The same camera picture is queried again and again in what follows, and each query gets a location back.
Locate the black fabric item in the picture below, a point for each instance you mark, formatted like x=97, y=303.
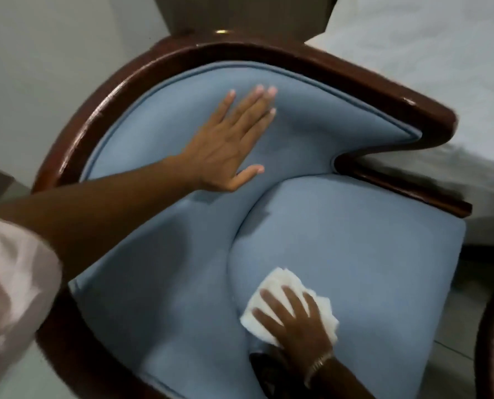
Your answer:
x=272, y=376

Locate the person's right forearm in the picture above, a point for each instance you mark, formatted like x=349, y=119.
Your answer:
x=342, y=382

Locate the person's left hand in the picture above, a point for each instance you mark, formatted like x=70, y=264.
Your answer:
x=220, y=157

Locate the brown wooden nightstand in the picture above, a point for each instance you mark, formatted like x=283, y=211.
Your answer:
x=251, y=12

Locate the person's right thumb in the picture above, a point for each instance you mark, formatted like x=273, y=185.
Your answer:
x=265, y=324

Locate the blue upholstered wooden armchair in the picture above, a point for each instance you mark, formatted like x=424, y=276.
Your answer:
x=355, y=245

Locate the bed with white sheet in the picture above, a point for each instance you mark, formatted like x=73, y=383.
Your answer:
x=438, y=58

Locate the person's right middle finger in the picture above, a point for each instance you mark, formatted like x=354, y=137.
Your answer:
x=295, y=301

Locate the person's right hand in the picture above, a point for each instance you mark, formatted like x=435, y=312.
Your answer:
x=303, y=332

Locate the white shirt sleeve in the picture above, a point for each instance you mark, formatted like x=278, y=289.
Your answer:
x=14, y=278

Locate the person's left forearm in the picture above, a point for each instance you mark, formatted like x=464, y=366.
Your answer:
x=105, y=207

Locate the person's left little finger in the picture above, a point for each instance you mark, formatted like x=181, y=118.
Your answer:
x=222, y=107

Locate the person's left thumb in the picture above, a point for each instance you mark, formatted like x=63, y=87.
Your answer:
x=250, y=171

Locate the person's left middle finger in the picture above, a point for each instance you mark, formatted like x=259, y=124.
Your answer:
x=253, y=112

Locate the white paper towel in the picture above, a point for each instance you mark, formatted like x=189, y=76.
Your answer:
x=278, y=279

